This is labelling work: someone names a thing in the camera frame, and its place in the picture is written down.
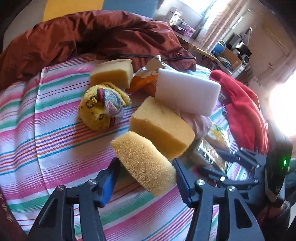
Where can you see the purple desk organizer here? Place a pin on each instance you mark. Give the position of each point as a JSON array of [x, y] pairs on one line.
[[182, 28]]

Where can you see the yellow green snack packet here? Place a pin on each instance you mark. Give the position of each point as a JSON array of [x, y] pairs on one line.
[[218, 138]]

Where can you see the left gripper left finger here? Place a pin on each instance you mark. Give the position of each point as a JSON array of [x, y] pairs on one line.
[[103, 185]]

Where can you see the yellow patterned sock ball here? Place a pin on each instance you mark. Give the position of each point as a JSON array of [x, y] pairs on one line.
[[103, 106]]

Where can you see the blue bucket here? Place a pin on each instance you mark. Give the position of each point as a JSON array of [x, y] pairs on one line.
[[219, 47]]

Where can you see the yellow sponge back block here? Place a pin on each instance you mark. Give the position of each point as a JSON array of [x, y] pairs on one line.
[[118, 72]]

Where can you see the wooden desk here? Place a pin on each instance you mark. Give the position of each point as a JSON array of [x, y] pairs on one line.
[[208, 59]]

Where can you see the yellow sponge middle block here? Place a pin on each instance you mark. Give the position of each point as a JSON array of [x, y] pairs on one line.
[[169, 133]]

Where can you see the yellow sponge front block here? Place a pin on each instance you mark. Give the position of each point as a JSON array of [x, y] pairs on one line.
[[148, 166]]

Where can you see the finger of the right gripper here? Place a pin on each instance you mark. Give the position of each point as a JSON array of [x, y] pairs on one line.
[[240, 157], [222, 180]]

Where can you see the orange snack packet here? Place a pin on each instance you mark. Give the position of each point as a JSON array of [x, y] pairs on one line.
[[146, 78]]

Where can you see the red fleece garment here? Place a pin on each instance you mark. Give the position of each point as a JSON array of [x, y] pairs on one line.
[[244, 115]]

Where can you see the striped bed sheet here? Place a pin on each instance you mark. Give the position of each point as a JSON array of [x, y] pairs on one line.
[[44, 144]]

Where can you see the pink plastic bag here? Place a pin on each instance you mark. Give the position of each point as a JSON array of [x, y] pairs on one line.
[[200, 124]]

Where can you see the maroon quilted blanket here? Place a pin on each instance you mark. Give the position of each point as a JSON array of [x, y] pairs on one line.
[[112, 34]]

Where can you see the cardboard box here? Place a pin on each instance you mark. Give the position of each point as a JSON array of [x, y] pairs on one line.
[[233, 59]]

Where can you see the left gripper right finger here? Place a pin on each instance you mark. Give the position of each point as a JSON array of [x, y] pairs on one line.
[[185, 181]]

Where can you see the pink curtain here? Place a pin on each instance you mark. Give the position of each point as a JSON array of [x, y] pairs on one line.
[[220, 18]]

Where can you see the clear snack package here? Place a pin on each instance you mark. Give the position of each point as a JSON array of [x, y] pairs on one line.
[[204, 155]]

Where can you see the white foam block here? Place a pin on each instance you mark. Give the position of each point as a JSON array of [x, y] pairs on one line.
[[187, 93]]

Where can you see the yellow sponge block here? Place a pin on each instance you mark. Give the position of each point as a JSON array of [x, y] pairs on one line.
[[148, 166], [169, 133], [118, 72]]

